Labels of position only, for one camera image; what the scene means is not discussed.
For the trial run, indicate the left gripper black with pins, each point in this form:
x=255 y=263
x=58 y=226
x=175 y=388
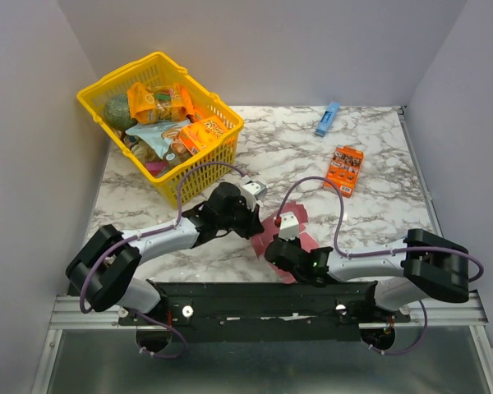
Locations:
x=253 y=225

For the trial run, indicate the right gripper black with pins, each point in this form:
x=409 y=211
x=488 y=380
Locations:
x=274 y=251

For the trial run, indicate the pink paper box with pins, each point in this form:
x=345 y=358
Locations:
x=261 y=241

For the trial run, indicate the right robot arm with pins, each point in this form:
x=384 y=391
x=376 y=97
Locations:
x=421 y=265

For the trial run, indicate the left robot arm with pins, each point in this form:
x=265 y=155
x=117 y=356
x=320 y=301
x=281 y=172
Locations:
x=111 y=256

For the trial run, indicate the orange cracker box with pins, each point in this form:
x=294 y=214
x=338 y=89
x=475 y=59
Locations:
x=202 y=135

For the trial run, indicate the orange product box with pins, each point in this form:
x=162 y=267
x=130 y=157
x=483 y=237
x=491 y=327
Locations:
x=344 y=169

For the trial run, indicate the blue small box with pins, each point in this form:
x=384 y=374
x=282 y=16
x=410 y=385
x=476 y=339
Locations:
x=327 y=119

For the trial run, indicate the pink item in basket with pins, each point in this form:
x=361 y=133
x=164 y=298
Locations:
x=157 y=168

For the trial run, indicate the yellow plastic basket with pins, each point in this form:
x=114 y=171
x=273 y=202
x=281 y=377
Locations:
x=196 y=174

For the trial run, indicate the light blue snack bag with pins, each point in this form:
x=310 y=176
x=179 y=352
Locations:
x=162 y=137

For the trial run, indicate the orange snack bag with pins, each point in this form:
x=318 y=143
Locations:
x=153 y=104

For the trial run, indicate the green melon ball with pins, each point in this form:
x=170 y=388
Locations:
x=117 y=112

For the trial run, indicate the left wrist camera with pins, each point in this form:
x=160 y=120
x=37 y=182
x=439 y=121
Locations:
x=254 y=190

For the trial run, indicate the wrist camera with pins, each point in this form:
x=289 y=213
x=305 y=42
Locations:
x=289 y=227
x=254 y=190

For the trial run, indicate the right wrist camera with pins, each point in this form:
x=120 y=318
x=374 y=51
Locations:
x=289 y=227

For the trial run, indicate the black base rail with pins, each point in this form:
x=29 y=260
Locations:
x=252 y=312

